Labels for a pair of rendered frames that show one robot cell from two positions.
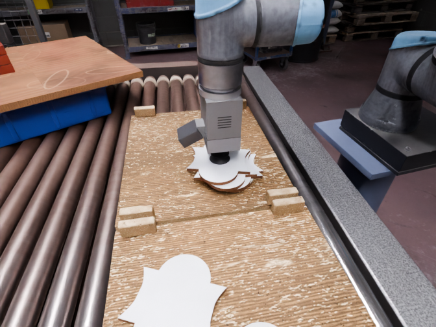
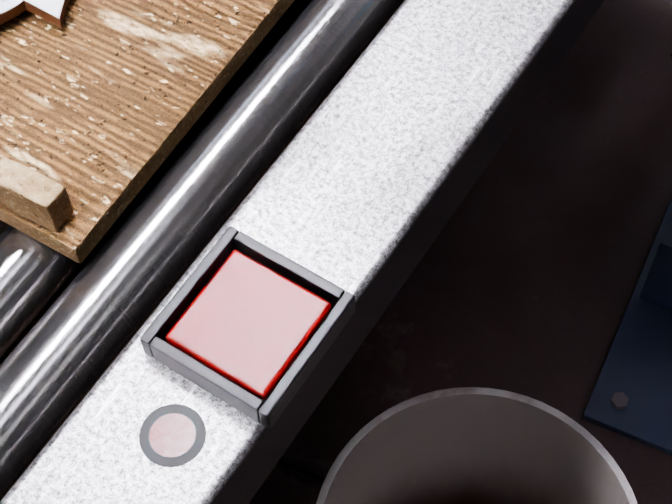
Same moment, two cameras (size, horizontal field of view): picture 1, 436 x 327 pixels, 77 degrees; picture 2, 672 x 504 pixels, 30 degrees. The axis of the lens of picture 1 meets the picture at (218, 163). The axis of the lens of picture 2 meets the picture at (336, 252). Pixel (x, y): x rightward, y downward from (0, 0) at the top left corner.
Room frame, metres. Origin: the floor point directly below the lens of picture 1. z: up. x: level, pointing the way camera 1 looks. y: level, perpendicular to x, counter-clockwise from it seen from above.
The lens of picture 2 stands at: (-0.18, -0.56, 1.47)
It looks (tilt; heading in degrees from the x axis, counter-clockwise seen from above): 60 degrees down; 45
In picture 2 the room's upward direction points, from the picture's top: 3 degrees counter-clockwise
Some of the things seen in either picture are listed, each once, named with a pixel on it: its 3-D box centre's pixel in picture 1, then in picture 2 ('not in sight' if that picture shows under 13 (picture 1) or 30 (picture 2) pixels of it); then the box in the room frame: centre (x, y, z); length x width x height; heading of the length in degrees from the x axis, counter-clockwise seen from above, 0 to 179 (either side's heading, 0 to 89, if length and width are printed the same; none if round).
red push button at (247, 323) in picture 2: not in sight; (249, 325); (-0.01, -0.33, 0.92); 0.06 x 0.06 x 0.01; 9
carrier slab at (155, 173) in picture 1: (200, 152); not in sight; (0.54, 0.04, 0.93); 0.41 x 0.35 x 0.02; 10
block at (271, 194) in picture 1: (281, 196); not in sight; (0.37, -0.12, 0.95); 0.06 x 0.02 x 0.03; 100
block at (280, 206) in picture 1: (287, 205); not in sight; (0.35, -0.13, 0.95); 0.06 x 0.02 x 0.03; 100
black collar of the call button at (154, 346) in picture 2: not in sight; (249, 324); (-0.01, -0.33, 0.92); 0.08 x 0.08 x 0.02; 9
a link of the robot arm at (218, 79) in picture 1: (219, 71); not in sight; (0.46, 0.00, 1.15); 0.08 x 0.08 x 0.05
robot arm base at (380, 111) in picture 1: (394, 102); not in sight; (0.69, -0.48, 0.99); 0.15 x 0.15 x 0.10
